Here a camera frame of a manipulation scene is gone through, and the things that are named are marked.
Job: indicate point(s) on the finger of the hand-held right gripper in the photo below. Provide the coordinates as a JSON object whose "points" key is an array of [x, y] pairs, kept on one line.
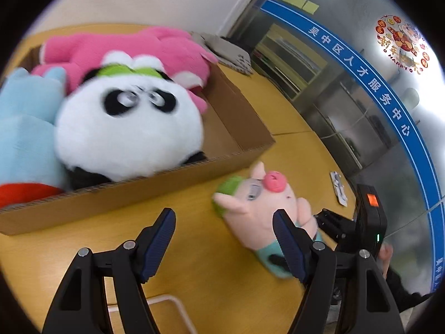
{"points": [[335, 228]]}

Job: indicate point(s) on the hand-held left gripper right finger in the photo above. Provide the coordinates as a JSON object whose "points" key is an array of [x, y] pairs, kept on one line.
{"points": [[290, 247]]}

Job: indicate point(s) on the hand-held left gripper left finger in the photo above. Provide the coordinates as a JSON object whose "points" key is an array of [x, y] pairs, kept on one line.
{"points": [[158, 247]]}

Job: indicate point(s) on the pink pig plush toy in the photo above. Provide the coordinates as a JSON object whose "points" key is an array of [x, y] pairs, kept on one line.
{"points": [[257, 215]]}

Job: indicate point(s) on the cardboard box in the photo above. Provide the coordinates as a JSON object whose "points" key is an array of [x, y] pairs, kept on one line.
{"points": [[121, 201]]}

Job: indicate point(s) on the person's right forearm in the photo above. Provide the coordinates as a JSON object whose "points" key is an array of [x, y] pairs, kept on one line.
{"points": [[405, 295]]}

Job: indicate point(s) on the person's right hand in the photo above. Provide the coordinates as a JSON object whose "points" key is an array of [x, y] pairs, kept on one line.
{"points": [[385, 259]]}

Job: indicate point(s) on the small white card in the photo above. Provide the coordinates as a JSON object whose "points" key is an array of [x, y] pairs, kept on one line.
{"points": [[339, 188]]}

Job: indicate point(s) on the wooden desk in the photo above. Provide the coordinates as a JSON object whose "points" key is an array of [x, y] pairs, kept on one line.
{"points": [[208, 285]]}

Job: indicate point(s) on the panda plush toy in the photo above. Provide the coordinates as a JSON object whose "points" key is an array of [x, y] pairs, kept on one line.
{"points": [[132, 139]]}

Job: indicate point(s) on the blue banner strip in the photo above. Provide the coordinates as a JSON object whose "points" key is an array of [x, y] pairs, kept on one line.
{"points": [[347, 59]]}

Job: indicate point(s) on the wooden shelf unit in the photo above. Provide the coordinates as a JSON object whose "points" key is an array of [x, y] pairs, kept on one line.
{"points": [[313, 62]]}

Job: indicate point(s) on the light blue plush toy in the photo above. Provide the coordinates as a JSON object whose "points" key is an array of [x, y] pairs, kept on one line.
{"points": [[24, 139]]}

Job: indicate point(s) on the round festive window sticker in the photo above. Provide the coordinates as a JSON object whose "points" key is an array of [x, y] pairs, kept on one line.
{"points": [[401, 43]]}

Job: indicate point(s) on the white tube frame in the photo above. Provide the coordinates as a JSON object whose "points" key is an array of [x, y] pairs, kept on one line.
{"points": [[163, 297]]}

